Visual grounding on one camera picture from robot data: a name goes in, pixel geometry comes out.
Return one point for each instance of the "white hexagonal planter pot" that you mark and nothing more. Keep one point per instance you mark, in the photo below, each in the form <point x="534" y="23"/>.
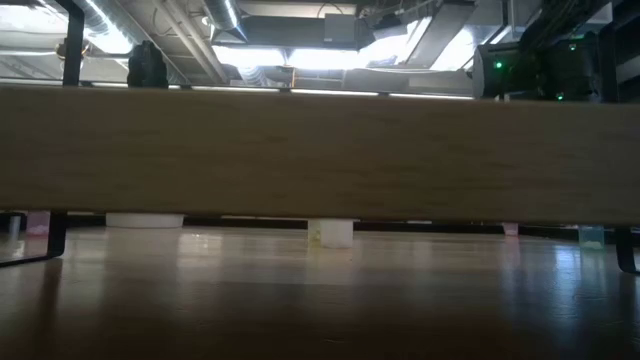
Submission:
<point x="145" y="221"/>

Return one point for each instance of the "grey ceiling-mounted box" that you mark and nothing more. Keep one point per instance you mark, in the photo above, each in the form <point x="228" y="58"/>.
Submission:
<point x="341" y="27"/>

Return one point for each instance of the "green cactus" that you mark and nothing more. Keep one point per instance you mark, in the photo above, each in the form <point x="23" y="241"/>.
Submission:
<point x="147" y="67"/>

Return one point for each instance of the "silver spiral ceiling duct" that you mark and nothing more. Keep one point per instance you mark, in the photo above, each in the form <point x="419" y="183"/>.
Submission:
<point x="225" y="17"/>

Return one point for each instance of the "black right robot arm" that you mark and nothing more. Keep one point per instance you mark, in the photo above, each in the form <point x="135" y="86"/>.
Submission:
<point x="530" y="75"/>

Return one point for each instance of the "wooden shelf with black legs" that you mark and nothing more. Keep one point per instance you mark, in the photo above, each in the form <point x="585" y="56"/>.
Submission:
<point x="320" y="155"/>

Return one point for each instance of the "rectangular metal ceiling duct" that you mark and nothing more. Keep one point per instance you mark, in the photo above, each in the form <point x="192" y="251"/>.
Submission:
<point x="440" y="30"/>

